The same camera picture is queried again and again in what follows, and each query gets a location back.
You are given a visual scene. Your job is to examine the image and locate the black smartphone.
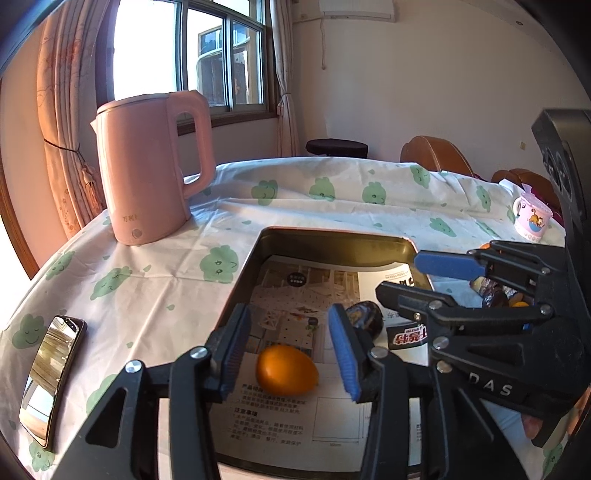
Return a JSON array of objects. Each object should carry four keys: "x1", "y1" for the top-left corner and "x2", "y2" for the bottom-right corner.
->
[{"x1": 18, "y1": 315, "x2": 88, "y2": 452}]

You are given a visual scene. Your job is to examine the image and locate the curtain tie tassel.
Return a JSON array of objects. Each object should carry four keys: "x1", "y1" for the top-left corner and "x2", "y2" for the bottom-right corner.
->
[{"x1": 44, "y1": 138, "x2": 100, "y2": 217}]

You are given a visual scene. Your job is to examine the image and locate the white air conditioner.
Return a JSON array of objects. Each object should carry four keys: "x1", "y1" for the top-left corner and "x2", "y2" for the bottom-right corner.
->
[{"x1": 320, "y1": 0, "x2": 395, "y2": 22}]

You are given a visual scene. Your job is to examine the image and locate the black round stool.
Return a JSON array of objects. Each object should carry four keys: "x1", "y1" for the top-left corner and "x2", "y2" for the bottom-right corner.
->
[{"x1": 305, "y1": 138, "x2": 369, "y2": 160}]

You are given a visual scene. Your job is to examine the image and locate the beige curtain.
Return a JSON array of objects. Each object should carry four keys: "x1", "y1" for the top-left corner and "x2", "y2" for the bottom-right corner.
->
[{"x1": 268, "y1": 0, "x2": 300, "y2": 158}]

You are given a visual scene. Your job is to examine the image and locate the pink patterned curtain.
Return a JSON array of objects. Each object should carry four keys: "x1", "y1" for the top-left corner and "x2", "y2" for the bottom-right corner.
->
[{"x1": 36, "y1": 0, "x2": 122, "y2": 232}]

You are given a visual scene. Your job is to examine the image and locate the pink electric kettle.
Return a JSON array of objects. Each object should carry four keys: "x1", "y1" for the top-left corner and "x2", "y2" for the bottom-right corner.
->
[{"x1": 90, "y1": 91, "x2": 216, "y2": 245}]

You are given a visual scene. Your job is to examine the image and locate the printed instruction sheet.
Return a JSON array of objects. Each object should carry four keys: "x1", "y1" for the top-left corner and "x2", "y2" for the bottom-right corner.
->
[{"x1": 222, "y1": 256, "x2": 435, "y2": 467}]

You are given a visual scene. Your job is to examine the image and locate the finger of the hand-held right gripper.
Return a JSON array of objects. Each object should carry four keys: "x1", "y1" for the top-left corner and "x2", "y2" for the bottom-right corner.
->
[
  {"x1": 413, "y1": 240, "x2": 568, "y2": 303},
  {"x1": 375, "y1": 281, "x2": 555, "y2": 352}
]

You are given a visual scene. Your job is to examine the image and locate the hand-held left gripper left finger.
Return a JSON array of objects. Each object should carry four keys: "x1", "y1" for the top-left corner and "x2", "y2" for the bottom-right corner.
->
[{"x1": 44, "y1": 302, "x2": 252, "y2": 480}]

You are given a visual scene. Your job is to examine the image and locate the black red snack packet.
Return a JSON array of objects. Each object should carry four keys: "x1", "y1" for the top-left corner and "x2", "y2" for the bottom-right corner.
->
[{"x1": 387, "y1": 323, "x2": 437, "y2": 354}]

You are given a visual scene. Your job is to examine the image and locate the pink cartoon mug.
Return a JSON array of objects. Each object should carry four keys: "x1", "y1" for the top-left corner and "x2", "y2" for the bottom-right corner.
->
[{"x1": 512, "y1": 184, "x2": 553, "y2": 241}]

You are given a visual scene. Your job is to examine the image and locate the sliding glass window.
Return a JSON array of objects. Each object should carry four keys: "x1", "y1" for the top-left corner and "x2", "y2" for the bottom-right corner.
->
[{"x1": 95, "y1": 0, "x2": 280, "y2": 134}]

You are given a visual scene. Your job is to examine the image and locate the metal tray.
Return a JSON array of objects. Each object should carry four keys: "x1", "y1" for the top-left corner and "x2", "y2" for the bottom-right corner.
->
[{"x1": 203, "y1": 226, "x2": 437, "y2": 478}]

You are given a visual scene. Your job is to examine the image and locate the white green printed tablecloth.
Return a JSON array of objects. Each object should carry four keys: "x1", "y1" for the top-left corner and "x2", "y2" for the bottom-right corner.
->
[{"x1": 0, "y1": 157, "x2": 573, "y2": 480}]

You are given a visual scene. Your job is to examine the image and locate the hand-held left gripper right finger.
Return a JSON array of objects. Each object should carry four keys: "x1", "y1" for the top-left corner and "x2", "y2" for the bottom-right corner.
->
[{"x1": 328, "y1": 304, "x2": 527, "y2": 480}]

